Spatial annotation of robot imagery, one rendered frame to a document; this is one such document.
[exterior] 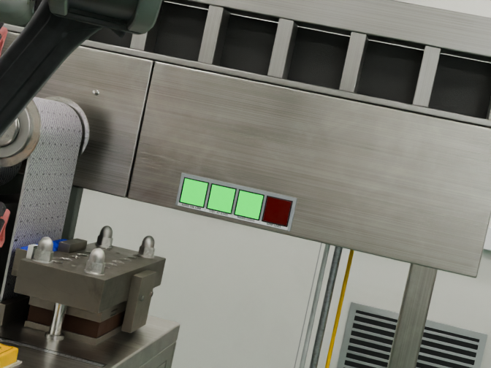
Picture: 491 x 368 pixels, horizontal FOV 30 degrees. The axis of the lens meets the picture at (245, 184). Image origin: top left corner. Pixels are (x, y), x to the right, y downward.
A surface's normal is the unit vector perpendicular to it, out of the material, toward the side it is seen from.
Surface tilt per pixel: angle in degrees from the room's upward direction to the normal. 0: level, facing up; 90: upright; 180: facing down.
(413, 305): 90
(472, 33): 90
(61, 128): 78
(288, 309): 90
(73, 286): 90
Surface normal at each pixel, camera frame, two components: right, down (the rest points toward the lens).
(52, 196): 0.96, 0.22
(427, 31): -0.18, 0.01
